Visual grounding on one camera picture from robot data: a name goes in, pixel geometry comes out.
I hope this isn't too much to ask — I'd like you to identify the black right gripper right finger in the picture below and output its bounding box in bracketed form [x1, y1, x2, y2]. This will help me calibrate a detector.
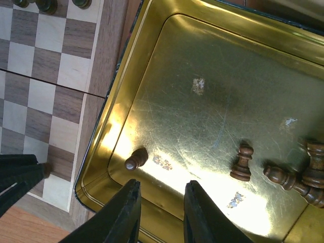
[183, 180, 252, 242]

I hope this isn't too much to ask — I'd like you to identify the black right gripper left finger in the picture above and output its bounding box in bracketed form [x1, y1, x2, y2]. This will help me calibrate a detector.
[61, 179, 141, 242]

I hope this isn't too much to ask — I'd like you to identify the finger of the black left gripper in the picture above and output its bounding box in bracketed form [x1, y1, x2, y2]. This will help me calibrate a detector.
[1, 154, 46, 215]

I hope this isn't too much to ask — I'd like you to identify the dark wooden rook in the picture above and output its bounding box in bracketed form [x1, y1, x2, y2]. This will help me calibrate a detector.
[72, 0, 92, 9]

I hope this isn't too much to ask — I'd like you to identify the wooden folding chess board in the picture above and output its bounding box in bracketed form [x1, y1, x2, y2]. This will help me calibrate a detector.
[1, 1, 140, 231]

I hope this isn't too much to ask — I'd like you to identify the gold tin tray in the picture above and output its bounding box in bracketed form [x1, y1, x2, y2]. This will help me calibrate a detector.
[74, 1, 323, 242]

